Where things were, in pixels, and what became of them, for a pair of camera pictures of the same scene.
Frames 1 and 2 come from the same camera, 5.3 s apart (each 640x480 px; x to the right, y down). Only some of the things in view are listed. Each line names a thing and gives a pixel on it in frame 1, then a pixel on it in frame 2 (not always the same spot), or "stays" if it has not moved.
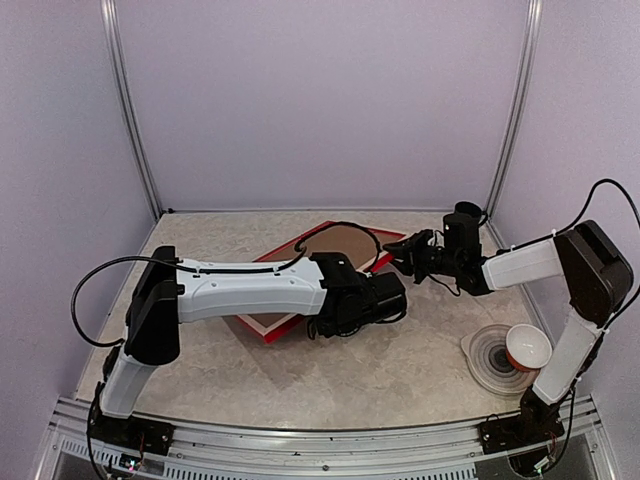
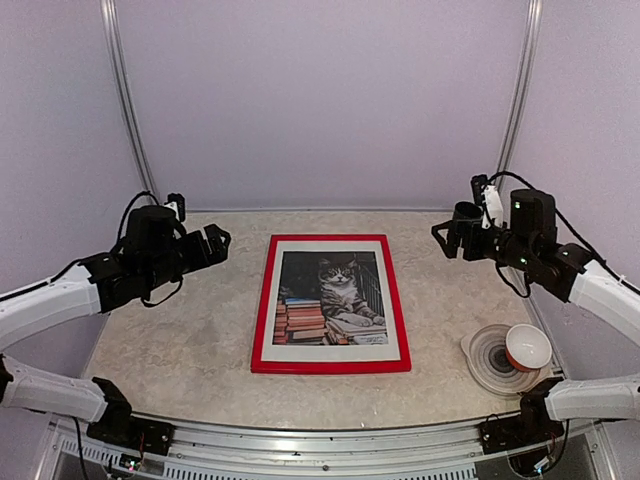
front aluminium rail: [216, 452] stays
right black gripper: [407, 247] to [471, 253]
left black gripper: [326, 332] to [217, 253]
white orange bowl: [527, 347] stays
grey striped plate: [488, 363] stays
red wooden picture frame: [365, 247] to [321, 367]
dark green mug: [471, 210] stays
